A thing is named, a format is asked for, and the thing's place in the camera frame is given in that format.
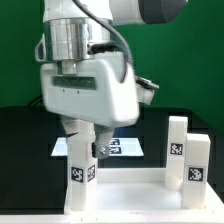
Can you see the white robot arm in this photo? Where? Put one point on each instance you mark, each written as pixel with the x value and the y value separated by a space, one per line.
pixel 77 30

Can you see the white marker base sheet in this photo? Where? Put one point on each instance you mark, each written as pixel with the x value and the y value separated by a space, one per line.
pixel 119 147

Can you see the white square desk top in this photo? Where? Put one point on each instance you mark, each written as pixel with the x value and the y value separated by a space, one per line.
pixel 121 189

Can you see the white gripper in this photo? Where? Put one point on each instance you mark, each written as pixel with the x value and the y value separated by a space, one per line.
pixel 94 94

